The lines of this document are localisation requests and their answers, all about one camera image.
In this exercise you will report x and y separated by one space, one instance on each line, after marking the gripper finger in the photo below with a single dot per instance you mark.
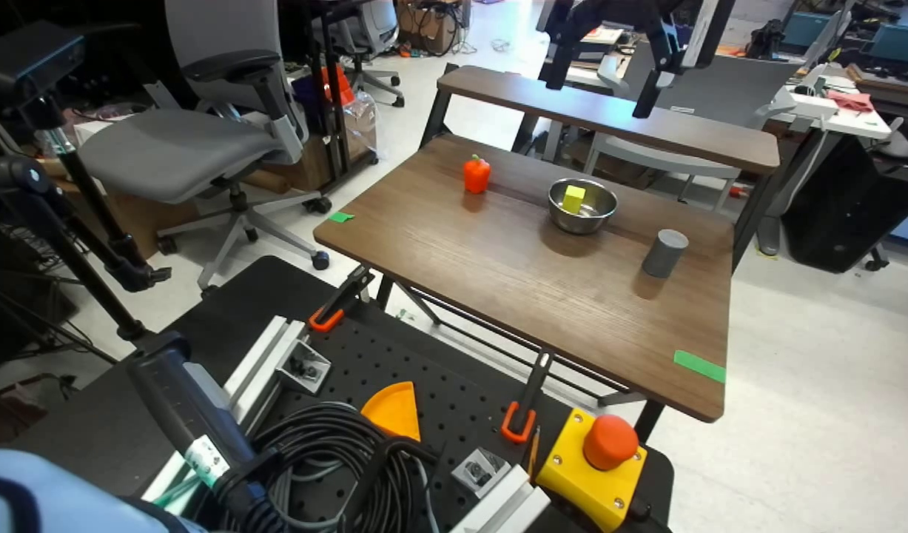
556 52
662 44

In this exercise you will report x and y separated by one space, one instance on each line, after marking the yellow block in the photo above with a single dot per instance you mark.
573 200

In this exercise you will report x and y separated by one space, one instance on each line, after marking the silver metal bowl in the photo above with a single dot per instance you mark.
581 218

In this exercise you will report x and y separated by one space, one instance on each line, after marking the grey plastic chair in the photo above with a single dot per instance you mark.
720 89

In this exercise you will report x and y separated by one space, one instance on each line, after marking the cardboard box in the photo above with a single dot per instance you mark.
424 26

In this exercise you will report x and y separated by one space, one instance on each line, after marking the monitor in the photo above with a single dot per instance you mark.
805 29
900 43

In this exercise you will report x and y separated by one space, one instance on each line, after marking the orange toy bell pepper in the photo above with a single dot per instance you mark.
476 176

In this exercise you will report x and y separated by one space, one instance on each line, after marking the grey office chair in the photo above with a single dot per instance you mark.
376 29
172 152

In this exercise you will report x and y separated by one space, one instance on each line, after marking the red cloth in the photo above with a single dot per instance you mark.
851 101

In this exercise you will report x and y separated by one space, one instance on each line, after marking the white desk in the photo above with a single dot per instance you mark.
846 122

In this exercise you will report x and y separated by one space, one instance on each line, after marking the grey cylinder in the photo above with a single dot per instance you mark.
664 255

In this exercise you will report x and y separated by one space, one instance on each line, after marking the green tape strip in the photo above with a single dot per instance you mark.
341 217
699 366

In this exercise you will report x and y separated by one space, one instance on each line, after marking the black and orange clamp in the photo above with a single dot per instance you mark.
529 400
340 301

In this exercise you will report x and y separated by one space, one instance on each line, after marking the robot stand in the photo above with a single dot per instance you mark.
439 385

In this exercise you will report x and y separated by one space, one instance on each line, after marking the orange plastic wedge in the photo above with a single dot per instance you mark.
396 414

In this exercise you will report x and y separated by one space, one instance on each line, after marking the pencil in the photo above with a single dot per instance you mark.
533 450

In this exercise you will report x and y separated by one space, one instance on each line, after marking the yellow emergency stop button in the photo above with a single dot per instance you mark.
590 474

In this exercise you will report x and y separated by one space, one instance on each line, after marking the person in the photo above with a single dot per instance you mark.
61 496

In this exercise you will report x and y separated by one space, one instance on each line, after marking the aluminium rail with bracket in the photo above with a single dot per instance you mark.
265 363
498 496

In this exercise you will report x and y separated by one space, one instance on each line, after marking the camera on tripod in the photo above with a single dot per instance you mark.
32 66

